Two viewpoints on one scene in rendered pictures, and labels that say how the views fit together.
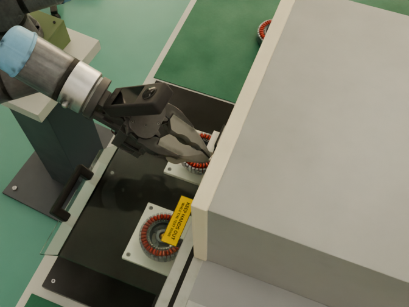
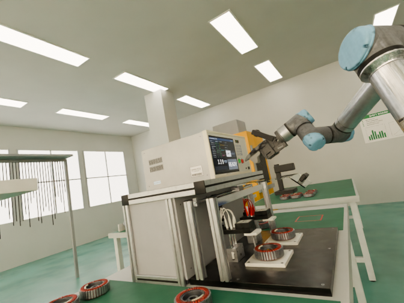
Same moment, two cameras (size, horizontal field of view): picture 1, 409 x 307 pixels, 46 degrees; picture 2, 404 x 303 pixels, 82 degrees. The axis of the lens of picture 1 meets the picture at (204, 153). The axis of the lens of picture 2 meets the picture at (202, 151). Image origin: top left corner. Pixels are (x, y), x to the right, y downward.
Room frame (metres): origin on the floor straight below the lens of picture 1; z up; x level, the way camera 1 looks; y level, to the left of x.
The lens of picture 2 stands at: (1.59, -0.02, 1.11)
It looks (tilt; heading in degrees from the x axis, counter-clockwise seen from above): 7 degrees up; 190
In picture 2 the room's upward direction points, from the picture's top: 10 degrees counter-clockwise
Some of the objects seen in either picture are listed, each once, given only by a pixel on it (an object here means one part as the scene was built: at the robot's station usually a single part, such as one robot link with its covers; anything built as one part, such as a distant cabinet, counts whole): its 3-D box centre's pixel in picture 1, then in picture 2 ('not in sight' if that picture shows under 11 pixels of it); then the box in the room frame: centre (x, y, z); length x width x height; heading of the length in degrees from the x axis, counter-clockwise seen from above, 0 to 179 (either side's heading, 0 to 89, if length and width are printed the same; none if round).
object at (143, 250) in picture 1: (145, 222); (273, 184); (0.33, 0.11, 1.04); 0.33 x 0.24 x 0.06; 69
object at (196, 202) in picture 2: not in sight; (229, 192); (0.44, -0.11, 1.04); 0.62 x 0.02 x 0.03; 159
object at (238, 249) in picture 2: not in sight; (235, 252); (0.56, -0.13, 0.80); 0.07 x 0.05 x 0.06; 159
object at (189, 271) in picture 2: not in sight; (220, 217); (0.41, -0.18, 0.92); 0.66 x 0.01 x 0.30; 159
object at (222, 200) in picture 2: not in sight; (244, 192); (0.47, -0.04, 1.03); 0.62 x 0.01 x 0.03; 159
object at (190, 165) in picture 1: (201, 153); (268, 250); (0.62, 0.01, 0.80); 0.11 x 0.11 x 0.04
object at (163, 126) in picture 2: not in sight; (169, 163); (-3.45, -1.63, 1.65); 0.50 x 0.45 x 3.30; 69
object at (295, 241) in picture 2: not in sight; (284, 238); (0.39, 0.10, 0.78); 0.15 x 0.15 x 0.01; 69
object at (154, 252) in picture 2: not in sight; (153, 241); (0.66, -0.44, 0.91); 0.28 x 0.03 x 0.32; 69
